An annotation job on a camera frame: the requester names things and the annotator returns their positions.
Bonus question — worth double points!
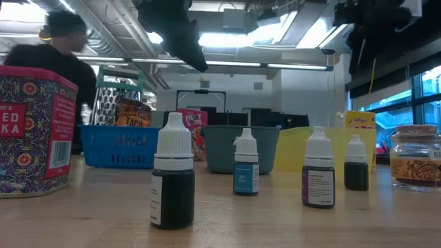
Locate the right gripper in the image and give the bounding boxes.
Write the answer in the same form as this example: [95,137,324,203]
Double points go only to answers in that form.
[332,0,414,39]

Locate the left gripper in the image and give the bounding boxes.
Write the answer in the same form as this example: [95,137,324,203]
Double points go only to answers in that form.
[132,0,209,73]

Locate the brown taco seasoning packet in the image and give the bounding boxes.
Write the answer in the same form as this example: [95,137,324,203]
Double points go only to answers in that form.
[114,97,153,127]

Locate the red Froot Loops cereal box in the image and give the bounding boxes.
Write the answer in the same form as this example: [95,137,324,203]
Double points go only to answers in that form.
[176,107,209,162]

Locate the yellow Corn Pops cereal box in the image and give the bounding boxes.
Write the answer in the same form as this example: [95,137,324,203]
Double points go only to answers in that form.
[335,110,377,130]

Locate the red smoked paprika tin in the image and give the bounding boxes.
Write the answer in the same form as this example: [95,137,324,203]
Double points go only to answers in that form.
[0,65,79,199]

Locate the black metal arch stand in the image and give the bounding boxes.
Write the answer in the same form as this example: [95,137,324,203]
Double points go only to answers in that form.
[176,88,227,112]

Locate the long ceiling light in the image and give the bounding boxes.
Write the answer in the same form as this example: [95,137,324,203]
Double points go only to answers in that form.
[75,54,334,72]

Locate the grey ceiling box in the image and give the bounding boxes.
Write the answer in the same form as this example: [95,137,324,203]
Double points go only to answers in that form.
[222,8,247,30]

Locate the steel box grater teal trim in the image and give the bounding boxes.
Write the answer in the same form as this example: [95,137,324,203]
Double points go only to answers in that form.
[90,67,145,127]

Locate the large window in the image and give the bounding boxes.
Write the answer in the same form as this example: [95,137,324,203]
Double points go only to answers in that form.
[351,65,441,128]

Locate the black equipment row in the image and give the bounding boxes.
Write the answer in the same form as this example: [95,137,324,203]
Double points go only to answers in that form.
[208,106,310,130]

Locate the teal plastic bin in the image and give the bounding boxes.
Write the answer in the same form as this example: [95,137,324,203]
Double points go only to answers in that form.
[201,125,280,175]

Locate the clear plastic bottle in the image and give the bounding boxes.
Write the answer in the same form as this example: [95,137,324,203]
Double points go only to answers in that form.
[81,102,92,125]

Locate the blue slotted plastic basket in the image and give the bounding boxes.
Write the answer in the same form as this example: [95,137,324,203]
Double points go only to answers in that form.
[78,124,160,169]

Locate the person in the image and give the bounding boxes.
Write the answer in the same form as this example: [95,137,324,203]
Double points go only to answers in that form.
[2,9,99,147]

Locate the blue-label dropper bottle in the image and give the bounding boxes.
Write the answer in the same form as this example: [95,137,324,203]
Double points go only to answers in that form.
[232,127,260,197]

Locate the yellow plastic bin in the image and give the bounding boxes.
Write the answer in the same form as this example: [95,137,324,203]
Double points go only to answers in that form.
[274,125,378,173]

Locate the glass spice jar cork lid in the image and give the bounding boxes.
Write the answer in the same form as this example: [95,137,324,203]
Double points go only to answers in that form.
[389,124,441,194]

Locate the black liquid dropper bottle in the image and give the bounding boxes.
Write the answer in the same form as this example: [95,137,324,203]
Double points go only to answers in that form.
[150,112,196,231]

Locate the dark green dropper bottle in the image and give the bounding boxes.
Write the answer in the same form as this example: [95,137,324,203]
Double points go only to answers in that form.
[343,134,370,192]

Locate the purple-label dropper bottle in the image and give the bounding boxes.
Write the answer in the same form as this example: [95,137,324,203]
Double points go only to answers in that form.
[301,125,336,209]

